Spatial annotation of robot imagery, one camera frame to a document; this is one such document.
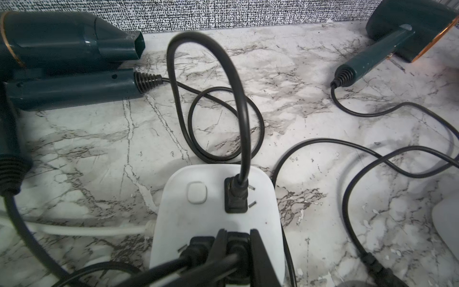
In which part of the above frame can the dark green hair dryer left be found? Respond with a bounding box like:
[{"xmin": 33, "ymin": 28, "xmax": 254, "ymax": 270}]
[{"xmin": 1, "ymin": 83, "xmax": 32, "ymax": 196}]

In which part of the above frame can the dark green hair dryer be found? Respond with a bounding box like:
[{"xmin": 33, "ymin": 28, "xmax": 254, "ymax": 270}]
[
  {"xmin": 1, "ymin": 83, "xmax": 32, "ymax": 196},
  {"xmin": 1, "ymin": 11, "xmax": 163, "ymax": 112}
]

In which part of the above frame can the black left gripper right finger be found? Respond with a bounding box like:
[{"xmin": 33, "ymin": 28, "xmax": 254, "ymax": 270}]
[{"xmin": 250, "ymin": 229, "xmax": 281, "ymax": 287}]

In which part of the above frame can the white power strip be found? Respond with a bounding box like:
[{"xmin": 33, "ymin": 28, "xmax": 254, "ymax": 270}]
[
  {"xmin": 432, "ymin": 191, "xmax": 459, "ymax": 259},
  {"xmin": 149, "ymin": 164, "xmax": 286, "ymax": 283}
]

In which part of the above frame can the left white power strip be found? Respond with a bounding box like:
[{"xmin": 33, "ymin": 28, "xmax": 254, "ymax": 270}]
[{"xmin": 149, "ymin": 164, "xmax": 286, "ymax": 283}]

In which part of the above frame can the black cable of pink dryer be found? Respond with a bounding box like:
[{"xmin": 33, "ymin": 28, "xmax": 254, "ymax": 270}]
[{"xmin": 270, "ymin": 138, "xmax": 459, "ymax": 287}]

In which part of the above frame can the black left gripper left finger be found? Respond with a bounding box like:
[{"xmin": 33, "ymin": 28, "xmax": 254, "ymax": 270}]
[{"xmin": 166, "ymin": 229, "xmax": 240, "ymax": 287}]

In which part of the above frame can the right white power strip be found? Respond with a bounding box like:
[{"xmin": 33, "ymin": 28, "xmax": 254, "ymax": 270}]
[{"xmin": 432, "ymin": 191, "xmax": 459, "ymax": 259}]

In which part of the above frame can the green hair dryer orange nozzle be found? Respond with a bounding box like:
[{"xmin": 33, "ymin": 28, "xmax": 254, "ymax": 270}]
[{"xmin": 331, "ymin": 0, "xmax": 459, "ymax": 88}]

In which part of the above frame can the black cable of green dryer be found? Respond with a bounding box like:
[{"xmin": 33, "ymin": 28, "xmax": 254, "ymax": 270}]
[{"xmin": 329, "ymin": 84, "xmax": 459, "ymax": 180}]

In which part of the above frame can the dark green hair dryer back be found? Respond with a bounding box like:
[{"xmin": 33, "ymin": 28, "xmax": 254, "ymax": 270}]
[{"xmin": 1, "ymin": 11, "xmax": 163, "ymax": 112}]

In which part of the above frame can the black cable with plug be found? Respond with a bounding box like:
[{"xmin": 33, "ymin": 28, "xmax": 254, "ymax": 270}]
[{"xmin": 49, "ymin": 234, "xmax": 252, "ymax": 287}]

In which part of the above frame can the black cable of left dryer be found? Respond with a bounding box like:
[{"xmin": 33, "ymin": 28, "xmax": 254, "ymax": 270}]
[{"xmin": 1, "ymin": 191, "xmax": 90, "ymax": 287}]

